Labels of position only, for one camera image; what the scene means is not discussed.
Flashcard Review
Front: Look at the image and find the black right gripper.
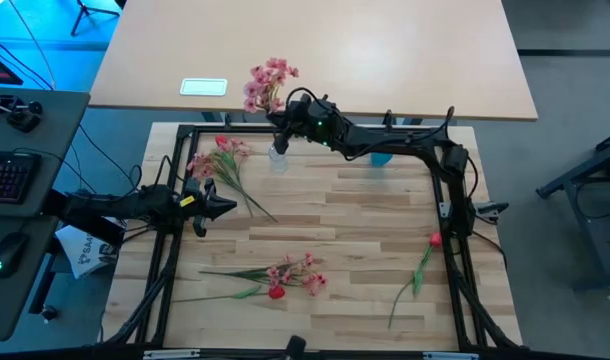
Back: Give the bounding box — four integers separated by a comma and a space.
265, 93, 339, 148

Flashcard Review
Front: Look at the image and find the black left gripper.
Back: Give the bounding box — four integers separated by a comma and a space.
177, 175, 238, 222

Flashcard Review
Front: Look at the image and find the pink flower sprig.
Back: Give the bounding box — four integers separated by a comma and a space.
198, 251, 330, 297
242, 57, 300, 117
186, 137, 279, 223

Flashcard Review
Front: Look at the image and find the clear glass vase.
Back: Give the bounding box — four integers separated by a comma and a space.
268, 143, 289, 174

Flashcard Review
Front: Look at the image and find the white label card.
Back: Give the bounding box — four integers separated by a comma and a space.
179, 77, 229, 97

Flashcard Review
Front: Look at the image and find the beige table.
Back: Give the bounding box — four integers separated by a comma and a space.
88, 0, 539, 123

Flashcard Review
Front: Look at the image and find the white printed paper bag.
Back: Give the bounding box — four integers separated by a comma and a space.
54, 224, 122, 280

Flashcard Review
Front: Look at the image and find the black rounded object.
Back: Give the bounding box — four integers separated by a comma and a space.
283, 334, 308, 360

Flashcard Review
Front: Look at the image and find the dark grey desk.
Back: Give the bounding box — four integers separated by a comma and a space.
0, 85, 92, 343

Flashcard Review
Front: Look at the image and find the black backlit keyboard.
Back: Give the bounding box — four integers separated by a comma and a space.
0, 149, 43, 205

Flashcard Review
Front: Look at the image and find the black computer mouse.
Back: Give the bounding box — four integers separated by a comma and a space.
0, 231, 31, 280

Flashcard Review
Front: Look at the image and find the black tripod stand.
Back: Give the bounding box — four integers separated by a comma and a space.
69, 0, 122, 37

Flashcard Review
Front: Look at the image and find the dark metal stand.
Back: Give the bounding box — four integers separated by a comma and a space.
535, 127, 610, 291

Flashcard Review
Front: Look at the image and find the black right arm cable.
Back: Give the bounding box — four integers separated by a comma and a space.
283, 86, 336, 121

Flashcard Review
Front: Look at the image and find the black aluminium frame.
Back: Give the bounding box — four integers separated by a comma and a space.
102, 122, 524, 360

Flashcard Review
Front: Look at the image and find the silver metal bracket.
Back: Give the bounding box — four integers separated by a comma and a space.
422, 351, 479, 360
142, 348, 201, 360

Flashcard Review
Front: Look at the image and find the black clamp mount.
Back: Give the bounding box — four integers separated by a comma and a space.
0, 93, 44, 134

